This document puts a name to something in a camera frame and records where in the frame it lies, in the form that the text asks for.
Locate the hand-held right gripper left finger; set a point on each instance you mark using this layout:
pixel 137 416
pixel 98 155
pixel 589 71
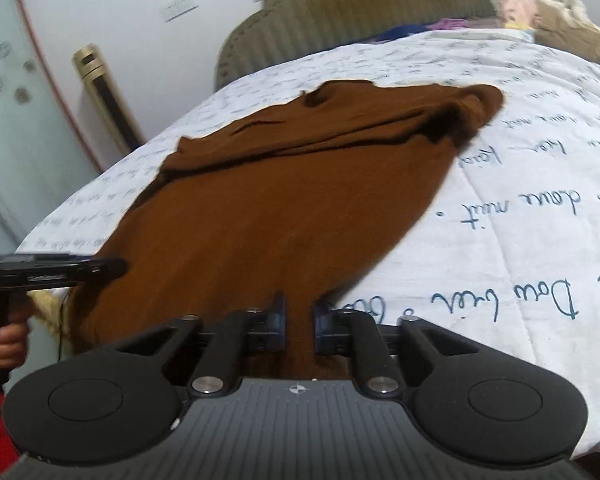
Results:
pixel 279 322

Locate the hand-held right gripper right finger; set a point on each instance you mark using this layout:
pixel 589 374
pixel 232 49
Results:
pixel 321 327

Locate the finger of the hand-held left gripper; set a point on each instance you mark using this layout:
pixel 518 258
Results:
pixel 105 270

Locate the brown knit sweater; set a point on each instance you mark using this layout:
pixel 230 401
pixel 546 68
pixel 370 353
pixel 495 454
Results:
pixel 280 200

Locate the pink clothes pile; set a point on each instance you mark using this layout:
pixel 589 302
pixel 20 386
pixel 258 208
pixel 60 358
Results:
pixel 517 5

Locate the person's left hand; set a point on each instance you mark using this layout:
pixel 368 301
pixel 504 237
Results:
pixel 11 347

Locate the frosted glass door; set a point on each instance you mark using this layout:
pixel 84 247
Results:
pixel 15 110

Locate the gold tower air conditioner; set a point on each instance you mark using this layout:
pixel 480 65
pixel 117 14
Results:
pixel 107 95

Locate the white script-printed quilt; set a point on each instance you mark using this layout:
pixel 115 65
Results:
pixel 505 220

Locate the dark blue cloth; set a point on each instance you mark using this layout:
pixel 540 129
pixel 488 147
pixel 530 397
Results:
pixel 397 32

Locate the olive padded headboard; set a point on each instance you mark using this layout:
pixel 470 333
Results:
pixel 360 5

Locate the purple cloth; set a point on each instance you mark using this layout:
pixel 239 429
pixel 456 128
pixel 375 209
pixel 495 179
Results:
pixel 449 23

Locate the tan cloth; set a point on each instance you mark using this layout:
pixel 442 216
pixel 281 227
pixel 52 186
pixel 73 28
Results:
pixel 580 47

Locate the cream padded jacket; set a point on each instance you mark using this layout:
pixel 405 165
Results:
pixel 565 7

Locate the white wall socket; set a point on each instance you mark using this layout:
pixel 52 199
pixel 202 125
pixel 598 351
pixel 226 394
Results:
pixel 189 4
pixel 171 12

